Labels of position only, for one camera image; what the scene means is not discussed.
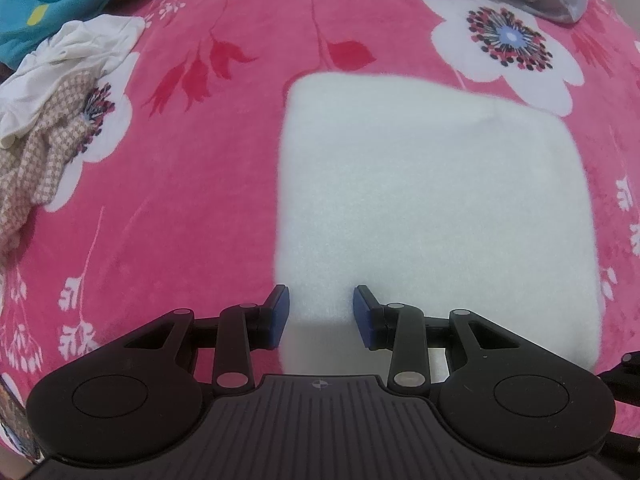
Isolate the white cloth garment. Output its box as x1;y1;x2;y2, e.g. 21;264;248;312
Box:
1;14;145;150

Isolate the white fleece deer sweater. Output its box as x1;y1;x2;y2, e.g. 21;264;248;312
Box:
274;74;603;375

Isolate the pink floral bed sheet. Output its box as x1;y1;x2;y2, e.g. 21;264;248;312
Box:
0;0;640;461

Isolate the black smartphone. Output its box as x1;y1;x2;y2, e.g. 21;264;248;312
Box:
1;373;42;464

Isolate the beige checked knit garment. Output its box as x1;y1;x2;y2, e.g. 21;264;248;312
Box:
1;70;98;255

